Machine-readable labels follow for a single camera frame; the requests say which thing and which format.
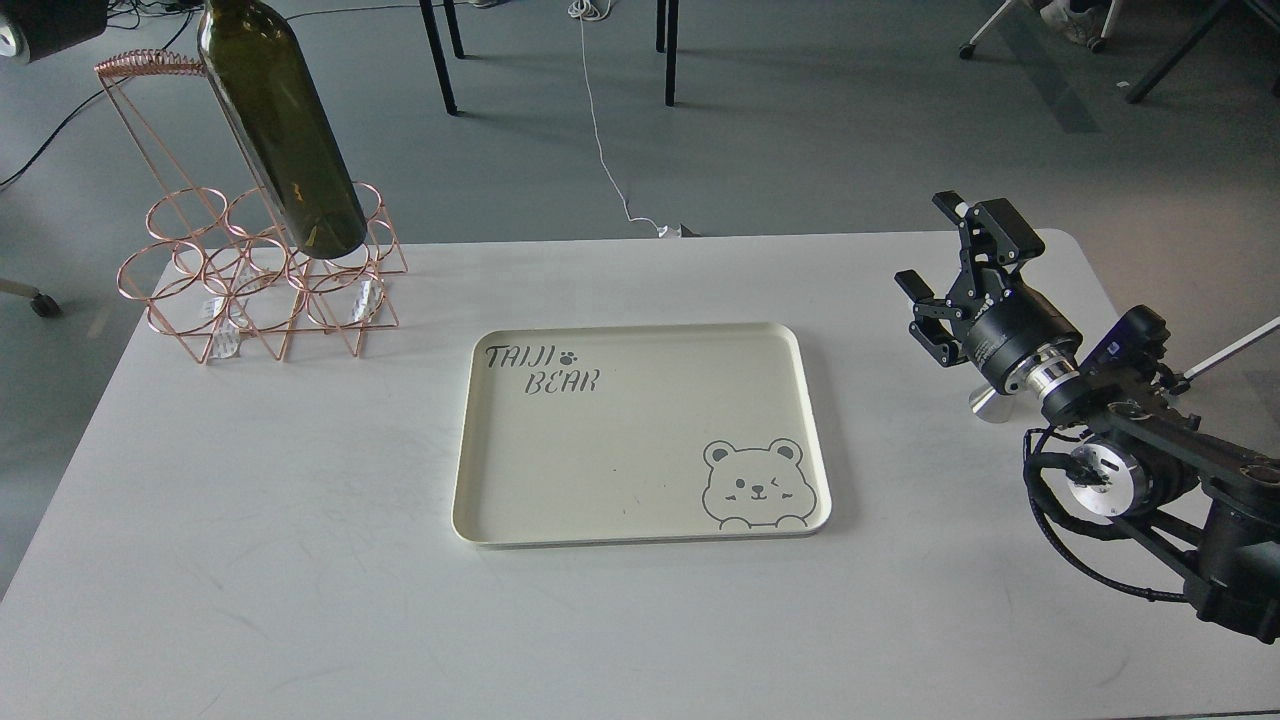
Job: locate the black table leg left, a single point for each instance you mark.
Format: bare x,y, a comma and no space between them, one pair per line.
437,49

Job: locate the caster wheel at left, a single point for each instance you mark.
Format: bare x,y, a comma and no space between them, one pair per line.
41,304

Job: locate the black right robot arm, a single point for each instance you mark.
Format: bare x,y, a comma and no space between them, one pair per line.
1115,462

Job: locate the cream bear serving tray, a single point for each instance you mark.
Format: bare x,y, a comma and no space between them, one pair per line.
637,434

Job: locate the copper wire wine rack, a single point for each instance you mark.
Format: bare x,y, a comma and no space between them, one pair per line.
221,270

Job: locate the black table leg right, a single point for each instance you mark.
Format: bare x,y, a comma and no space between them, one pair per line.
666,43

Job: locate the white stand with caster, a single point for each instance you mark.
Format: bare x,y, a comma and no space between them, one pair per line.
1231,350

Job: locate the dark green wine bottle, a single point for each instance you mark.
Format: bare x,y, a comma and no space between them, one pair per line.
261,78

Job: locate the silver metal jigger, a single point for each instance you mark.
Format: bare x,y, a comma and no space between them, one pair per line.
987,404

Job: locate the black table leg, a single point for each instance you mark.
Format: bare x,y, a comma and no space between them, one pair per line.
437,49
666,43

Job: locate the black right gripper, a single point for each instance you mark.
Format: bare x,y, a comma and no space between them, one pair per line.
1010,320

